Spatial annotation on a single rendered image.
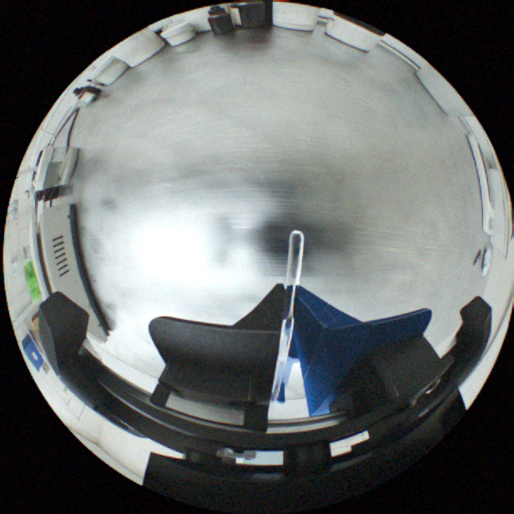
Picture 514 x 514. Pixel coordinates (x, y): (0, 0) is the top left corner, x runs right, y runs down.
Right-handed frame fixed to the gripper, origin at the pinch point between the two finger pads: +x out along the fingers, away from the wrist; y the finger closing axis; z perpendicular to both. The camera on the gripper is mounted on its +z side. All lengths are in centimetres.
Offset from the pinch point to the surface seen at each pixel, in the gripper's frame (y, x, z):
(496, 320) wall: -114, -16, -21
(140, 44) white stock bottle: 16.6, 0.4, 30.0
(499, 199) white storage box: -75, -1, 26
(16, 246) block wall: 271, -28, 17
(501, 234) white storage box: -75, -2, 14
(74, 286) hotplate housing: 24.1, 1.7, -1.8
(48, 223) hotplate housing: 24.9, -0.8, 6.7
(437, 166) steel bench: -17.2, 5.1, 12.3
